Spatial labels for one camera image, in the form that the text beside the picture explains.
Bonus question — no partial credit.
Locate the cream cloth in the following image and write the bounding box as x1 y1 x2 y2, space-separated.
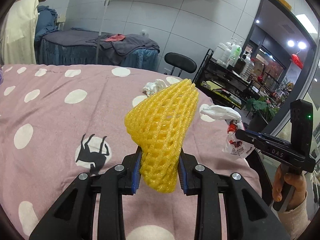
0 0 39 65

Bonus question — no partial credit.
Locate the pile of blue cloth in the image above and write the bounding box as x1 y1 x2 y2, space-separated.
35 5 59 42

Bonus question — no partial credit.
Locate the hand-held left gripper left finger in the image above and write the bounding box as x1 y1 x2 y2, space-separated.
29 146 143 240

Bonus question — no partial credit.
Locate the green potted plant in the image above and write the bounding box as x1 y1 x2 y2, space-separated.
246 97 279 123

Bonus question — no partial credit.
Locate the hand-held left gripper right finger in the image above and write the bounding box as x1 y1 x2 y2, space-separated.
178 147 292 240

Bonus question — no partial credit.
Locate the white plastic bag red print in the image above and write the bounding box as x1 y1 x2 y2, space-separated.
199 104 255 159

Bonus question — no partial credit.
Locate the massage bed blue cover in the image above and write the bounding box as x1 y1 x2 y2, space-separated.
36 27 160 70

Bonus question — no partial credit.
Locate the crumpled white tissue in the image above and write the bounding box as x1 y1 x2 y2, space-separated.
142 79 167 97

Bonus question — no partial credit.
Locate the person's right forearm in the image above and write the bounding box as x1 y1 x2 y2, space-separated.
277 191 312 240

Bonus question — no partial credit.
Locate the yellow foam fruit net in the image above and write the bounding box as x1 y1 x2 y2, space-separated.
124 78 200 194

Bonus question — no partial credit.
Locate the pink polka-dot blanket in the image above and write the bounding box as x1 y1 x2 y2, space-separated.
0 64 263 240

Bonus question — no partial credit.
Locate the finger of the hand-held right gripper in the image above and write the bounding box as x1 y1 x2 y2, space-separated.
246 129 292 145
235 130 270 152

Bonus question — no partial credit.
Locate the dark grey blanket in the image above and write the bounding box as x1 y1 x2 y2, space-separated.
111 35 160 57

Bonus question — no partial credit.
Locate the row of plastic bottles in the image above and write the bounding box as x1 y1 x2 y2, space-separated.
216 38 255 78

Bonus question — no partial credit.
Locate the person's right hand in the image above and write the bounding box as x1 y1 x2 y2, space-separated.
272 166 307 210

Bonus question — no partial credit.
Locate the black metal rack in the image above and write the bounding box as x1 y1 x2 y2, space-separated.
195 49 260 105

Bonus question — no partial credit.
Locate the red hanging lantern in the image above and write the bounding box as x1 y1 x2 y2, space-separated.
291 54 304 69

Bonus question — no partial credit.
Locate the red cloth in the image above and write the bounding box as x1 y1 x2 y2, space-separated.
104 34 125 42

